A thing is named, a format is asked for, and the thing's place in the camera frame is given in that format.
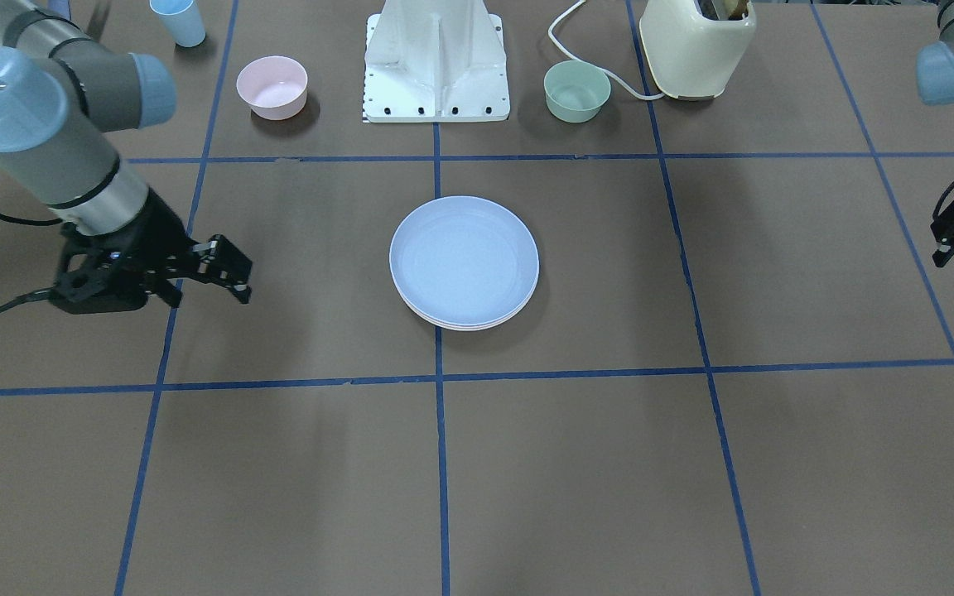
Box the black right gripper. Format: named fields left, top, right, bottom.
left=48, top=190, right=253, bottom=315

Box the light blue plate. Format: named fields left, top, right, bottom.
left=388, top=195, right=540, bottom=299

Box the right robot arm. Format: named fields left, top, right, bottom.
left=0, top=1, right=253, bottom=315

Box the pink bowl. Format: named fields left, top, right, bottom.
left=235, top=55, right=310, bottom=121

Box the light blue cup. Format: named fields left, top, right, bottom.
left=148, top=0, right=207, bottom=48

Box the cream white plate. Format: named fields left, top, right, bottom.
left=397, top=287, right=535, bottom=331

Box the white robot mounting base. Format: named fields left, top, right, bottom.
left=361, top=1, right=512, bottom=123

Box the cream toaster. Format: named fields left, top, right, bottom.
left=638, top=1, right=758, bottom=101

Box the green bowl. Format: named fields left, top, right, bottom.
left=542, top=60, right=612, bottom=123

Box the white toaster cord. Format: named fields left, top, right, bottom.
left=547, top=0, right=665, bottom=102

